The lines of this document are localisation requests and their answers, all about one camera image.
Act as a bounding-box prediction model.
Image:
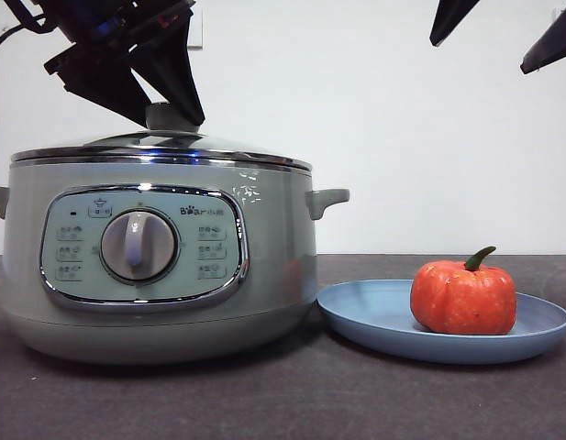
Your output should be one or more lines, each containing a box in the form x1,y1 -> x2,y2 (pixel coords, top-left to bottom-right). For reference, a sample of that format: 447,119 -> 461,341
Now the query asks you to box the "glass lid with green knob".
11,103 -> 311,173

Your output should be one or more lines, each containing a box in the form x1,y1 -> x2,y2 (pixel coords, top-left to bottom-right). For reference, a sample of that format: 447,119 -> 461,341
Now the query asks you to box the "small orange pumpkin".
409,246 -> 517,336

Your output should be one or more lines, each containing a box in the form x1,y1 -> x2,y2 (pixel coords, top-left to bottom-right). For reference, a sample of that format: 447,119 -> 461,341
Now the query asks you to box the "pale green electric steamer pot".
0,159 -> 351,367

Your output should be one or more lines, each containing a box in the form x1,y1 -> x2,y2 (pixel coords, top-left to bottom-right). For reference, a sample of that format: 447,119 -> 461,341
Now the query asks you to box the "blue round plate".
316,279 -> 566,366

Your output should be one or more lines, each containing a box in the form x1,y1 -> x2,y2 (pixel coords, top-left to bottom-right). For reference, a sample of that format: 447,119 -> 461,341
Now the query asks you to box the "white wall socket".
189,9 -> 205,50

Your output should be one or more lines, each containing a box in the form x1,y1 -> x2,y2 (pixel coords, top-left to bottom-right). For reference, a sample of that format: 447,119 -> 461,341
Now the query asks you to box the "black cable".
0,12 -> 46,50

